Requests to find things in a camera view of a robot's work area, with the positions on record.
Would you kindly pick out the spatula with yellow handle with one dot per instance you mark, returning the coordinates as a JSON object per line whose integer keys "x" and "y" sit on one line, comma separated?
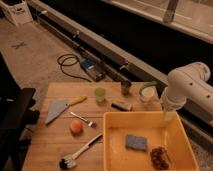
{"x": 56, "y": 108}

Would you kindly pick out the blue power box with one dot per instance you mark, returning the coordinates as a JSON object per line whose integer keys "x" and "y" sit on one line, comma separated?
{"x": 92, "y": 70}

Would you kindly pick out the white cardboard box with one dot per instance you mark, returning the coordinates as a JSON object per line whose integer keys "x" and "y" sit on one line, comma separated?
{"x": 18, "y": 14}

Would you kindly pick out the blue sponge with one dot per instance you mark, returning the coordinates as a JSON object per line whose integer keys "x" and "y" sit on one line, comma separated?
{"x": 136, "y": 142}

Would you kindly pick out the metal fork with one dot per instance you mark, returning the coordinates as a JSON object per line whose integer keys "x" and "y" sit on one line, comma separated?
{"x": 89, "y": 123}

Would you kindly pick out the orange peach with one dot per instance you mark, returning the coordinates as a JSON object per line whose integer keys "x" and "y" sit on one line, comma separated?
{"x": 76, "y": 127}

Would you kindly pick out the black stand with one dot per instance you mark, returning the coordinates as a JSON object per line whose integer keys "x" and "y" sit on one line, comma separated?
{"x": 15, "y": 115}

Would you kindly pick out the white dish brush black bristles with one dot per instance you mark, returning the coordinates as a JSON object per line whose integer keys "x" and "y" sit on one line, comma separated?
{"x": 69, "y": 161}

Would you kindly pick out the green plastic cup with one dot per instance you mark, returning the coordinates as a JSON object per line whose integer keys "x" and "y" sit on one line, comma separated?
{"x": 100, "y": 94}

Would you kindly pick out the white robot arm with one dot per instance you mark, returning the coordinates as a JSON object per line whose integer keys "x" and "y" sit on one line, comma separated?
{"x": 188, "y": 82}

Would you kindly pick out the black rectangular block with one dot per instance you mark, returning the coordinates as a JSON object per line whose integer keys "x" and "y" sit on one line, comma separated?
{"x": 121, "y": 106}

